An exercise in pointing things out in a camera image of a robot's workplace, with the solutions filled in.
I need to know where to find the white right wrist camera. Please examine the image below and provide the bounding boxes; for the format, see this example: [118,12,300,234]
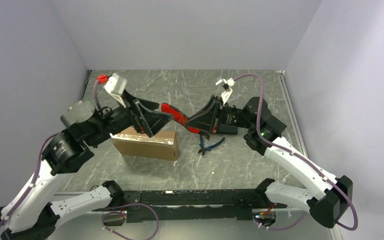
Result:
[215,78,235,105]

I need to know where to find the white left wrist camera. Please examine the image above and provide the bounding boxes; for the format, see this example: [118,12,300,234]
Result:
[96,73,128,108]

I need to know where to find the aluminium rail frame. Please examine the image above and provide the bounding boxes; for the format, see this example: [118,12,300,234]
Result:
[32,70,344,240]

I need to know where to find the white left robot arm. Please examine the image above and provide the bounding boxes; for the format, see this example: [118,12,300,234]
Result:
[0,91,173,240]

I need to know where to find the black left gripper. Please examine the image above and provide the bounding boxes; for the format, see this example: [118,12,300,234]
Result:
[88,87,175,146]

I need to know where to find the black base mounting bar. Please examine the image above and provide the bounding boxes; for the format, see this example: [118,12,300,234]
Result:
[94,188,288,223]

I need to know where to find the brown cardboard express box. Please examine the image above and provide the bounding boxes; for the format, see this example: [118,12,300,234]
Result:
[111,127,179,161]

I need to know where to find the blue handled pliers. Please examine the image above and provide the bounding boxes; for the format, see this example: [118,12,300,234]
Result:
[197,132,226,157]

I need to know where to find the red utility knife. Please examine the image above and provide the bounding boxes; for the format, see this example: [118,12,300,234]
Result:
[160,102,200,134]

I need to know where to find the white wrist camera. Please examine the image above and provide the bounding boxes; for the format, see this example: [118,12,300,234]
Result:
[96,73,128,108]
[215,78,235,105]

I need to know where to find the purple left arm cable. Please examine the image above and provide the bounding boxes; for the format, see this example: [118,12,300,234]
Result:
[0,79,160,240]

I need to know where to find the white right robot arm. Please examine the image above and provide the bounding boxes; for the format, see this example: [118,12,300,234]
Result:
[184,95,353,229]

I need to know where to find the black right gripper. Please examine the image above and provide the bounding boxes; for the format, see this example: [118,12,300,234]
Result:
[185,95,255,133]

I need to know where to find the black flat pad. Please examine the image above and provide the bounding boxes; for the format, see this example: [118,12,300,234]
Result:
[215,126,238,135]

